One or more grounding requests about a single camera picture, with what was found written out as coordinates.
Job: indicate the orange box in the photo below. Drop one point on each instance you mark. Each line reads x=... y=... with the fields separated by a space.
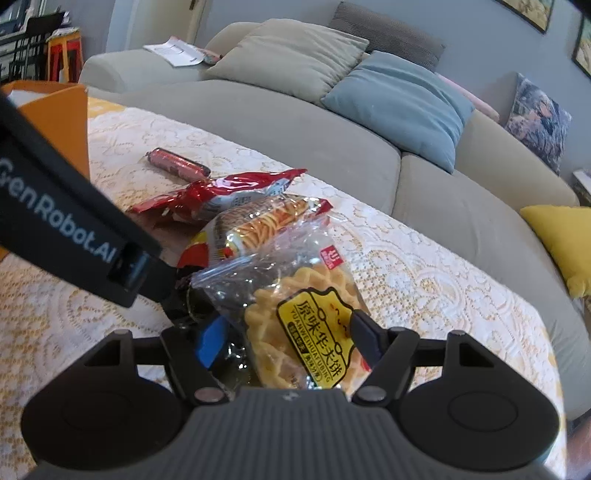
x=60 y=124

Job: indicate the red snack packet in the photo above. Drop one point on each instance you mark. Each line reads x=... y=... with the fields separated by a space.
x=217 y=190

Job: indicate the clear waffle cookie packet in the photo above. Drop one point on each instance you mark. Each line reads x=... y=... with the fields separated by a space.
x=265 y=302

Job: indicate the black shelf rack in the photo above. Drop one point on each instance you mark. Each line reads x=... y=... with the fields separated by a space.
x=23 y=46

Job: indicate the grey cushion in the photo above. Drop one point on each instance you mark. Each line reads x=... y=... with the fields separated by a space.
x=392 y=32

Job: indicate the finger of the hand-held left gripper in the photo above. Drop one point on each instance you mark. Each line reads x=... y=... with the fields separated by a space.
x=175 y=300

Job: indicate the wooden door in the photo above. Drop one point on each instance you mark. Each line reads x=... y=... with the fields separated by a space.
x=198 y=21

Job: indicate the red and yellow stool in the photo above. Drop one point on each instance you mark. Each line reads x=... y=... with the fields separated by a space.
x=69 y=46

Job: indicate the white papers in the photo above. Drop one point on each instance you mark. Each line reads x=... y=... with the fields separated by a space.
x=178 y=51

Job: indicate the beige cushion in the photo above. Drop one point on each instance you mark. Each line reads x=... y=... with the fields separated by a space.
x=286 y=60

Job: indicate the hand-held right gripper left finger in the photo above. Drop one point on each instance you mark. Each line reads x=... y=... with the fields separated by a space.
x=210 y=342

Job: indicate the orange noodle snack packet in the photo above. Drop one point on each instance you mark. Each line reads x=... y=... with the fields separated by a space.
x=258 y=226

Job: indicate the white lace tablecloth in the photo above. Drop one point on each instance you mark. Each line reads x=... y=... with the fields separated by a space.
x=415 y=277

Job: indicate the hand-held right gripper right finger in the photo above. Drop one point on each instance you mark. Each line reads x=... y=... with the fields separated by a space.
x=364 y=336

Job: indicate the framed wall picture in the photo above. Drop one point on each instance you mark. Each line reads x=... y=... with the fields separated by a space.
x=584 y=50
x=531 y=11

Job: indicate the beige sofa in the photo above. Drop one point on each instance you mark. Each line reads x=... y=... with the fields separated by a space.
x=323 y=152

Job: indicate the pink cushion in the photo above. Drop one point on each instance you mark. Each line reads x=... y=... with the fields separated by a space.
x=475 y=102

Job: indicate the blue patterned cushion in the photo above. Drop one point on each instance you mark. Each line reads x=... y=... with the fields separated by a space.
x=540 y=124

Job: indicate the yellow cushion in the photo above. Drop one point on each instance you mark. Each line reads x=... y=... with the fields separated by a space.
x=563 y=244

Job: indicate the red sausage stick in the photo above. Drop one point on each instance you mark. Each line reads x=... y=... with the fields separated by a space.
x=175 y=161

